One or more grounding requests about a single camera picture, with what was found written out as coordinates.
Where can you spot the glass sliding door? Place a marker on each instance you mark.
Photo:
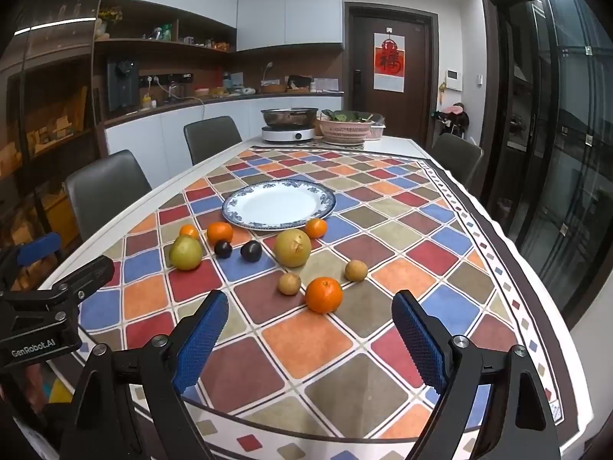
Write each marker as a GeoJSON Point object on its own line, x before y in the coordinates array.
{"type": "Point", "coordinates": [550, 153]}

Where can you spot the steel pot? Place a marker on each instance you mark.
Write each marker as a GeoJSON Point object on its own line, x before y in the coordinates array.
{"type": "Point", "coordinates": [289, 116]}

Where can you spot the wooden tray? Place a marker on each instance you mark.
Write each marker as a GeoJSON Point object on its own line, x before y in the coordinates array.
{"type": "Point", "coordinates": [273, 88]}

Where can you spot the grey dining chair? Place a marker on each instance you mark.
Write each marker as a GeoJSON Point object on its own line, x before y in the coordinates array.
{"type": "Point", "coordinates": [213, 136]}
{"type": "Point", "coordinates": [108, 191]}
{"type": "Point", "coordinates": [457, 155]}

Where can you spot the leafy greens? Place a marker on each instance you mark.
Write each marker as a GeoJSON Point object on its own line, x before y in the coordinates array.
{"type": "Point", "coordinates": [352, 116]}

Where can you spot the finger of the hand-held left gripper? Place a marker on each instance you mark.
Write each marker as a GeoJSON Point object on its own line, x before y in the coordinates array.
{"type": "Point", "coordinates": [40, 248]}
{"type": "Point", "coordinates": [81, 275]}

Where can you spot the yellow pear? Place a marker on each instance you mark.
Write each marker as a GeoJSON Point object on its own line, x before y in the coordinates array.
{"type": "Point", "coordinates": [292, 247]}

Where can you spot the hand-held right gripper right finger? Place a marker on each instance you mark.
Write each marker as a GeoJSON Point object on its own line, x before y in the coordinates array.
{"type": "Point", "coordinates": [421, 340]}

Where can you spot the white cabinets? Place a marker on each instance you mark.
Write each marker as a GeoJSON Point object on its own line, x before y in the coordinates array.
{"type": "Point", "coordinates": [163, 129]}
{"type": "Point", "coordinates": [287, 9]}

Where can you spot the white wall intercom panel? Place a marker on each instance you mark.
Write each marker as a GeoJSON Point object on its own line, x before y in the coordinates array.
{"type": "Point", "coordinates": [452, 79]}

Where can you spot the black wall water dispenser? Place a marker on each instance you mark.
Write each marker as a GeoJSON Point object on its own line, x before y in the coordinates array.
{"type": "Point", "coordinates": [120, 84]}

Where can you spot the red and white wall calendar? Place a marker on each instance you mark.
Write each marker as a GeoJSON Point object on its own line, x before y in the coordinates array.
{"type": "Point", "coordinates": [389, 60]}

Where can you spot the white lower cabinets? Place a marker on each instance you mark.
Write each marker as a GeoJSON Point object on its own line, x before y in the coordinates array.
{"type": "Point", "coordinates": [163, 129]}

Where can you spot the pink colander basket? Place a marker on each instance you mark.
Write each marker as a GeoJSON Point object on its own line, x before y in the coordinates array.
{"type": "Point", "coordinates": [347, 132]}

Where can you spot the dark brown door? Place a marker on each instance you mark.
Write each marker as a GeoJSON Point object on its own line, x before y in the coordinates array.
{"type": "Point", "coordinates": [416, 81]}

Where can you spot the blue rimmed white plate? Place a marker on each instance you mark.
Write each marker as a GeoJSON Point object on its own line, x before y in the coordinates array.
{"type": "Point", "coordinates": [280, 203]}

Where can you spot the pink and black stroller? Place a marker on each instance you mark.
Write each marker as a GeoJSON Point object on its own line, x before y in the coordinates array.
{"type": "Point", "coordinates": [452, 117]}

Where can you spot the small brown round fruit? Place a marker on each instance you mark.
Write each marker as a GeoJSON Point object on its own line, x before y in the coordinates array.
{"type": "Point", "coordinates": [356, 270]}
{"type": "Point", "coordinates": [289, 283]}

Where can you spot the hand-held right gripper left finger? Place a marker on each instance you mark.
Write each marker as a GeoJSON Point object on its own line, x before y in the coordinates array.
{"type": "Point", "coordinates": [201, 340]}

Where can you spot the white induction cooker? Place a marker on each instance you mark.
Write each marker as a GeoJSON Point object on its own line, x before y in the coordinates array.
{"type": "Point", "coordinates": [287, 135]}

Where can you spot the white upper cabinets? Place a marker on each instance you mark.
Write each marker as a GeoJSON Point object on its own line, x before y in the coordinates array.
{"type": "Point", "coordinates": [287, 9]}

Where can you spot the colourful checkered tablecloth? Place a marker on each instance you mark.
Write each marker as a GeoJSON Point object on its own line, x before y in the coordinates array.
{"type": "Point", "coordinates": [364, 258]}

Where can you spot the green pear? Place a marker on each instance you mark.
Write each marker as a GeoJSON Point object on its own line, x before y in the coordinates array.
{"type": "Point", "coordinates": [186, 253]}

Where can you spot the yellow bottle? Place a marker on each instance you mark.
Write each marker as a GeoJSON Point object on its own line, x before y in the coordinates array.
{"type": "Point", "coordinates": [146, 102]}

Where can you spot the small orange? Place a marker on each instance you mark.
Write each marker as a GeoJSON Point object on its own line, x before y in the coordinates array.
{"type": "Point", "coordinates": [189, 231]}

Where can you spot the dark purple plum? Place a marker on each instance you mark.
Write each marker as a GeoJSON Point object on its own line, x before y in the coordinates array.
{"type": "Point", "coordinates": [223, 249]}
{"type": "Point", "coordinates": [251, 251]}

